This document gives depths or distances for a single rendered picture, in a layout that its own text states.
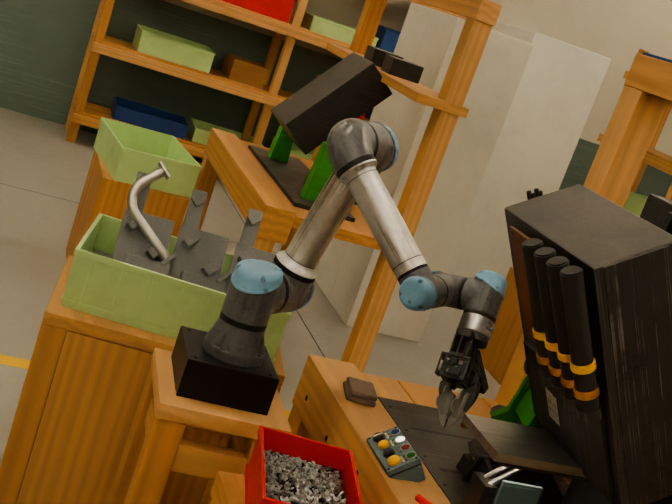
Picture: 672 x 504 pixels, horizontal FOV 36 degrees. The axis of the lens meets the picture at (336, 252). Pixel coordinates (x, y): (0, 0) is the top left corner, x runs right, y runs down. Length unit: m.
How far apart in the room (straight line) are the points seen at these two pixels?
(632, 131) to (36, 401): 1.77
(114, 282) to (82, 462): 0.52
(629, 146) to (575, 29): 7.35
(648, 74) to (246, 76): 6.10
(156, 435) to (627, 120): 1.47
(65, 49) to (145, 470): 6.82
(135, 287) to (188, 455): 0.61
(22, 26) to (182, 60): 1.36
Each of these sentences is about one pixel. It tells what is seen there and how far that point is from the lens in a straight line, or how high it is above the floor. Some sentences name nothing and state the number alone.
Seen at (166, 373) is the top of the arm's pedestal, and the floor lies 0.85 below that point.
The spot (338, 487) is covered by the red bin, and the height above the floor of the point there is 0.88.
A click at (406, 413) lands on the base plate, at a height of 0.90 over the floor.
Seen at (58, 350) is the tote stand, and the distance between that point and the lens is 2.91.
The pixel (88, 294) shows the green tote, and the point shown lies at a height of 0.84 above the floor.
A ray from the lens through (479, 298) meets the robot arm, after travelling 2.32.
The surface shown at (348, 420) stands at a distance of 2.51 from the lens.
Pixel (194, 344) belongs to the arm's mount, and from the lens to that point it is 2.51.
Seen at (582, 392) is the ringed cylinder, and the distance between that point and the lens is 1.88.
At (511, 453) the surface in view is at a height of 1.13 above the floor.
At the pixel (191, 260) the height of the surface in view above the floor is 0.95.
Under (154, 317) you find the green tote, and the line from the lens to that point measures 2.91.
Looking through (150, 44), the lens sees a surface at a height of 0.93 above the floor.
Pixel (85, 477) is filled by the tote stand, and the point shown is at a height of 0.34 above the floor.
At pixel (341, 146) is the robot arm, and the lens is 2.32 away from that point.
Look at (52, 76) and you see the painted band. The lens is 9.07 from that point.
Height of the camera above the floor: 1.84
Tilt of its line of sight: 14 degrees down
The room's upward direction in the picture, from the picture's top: 20 degrees clockwise
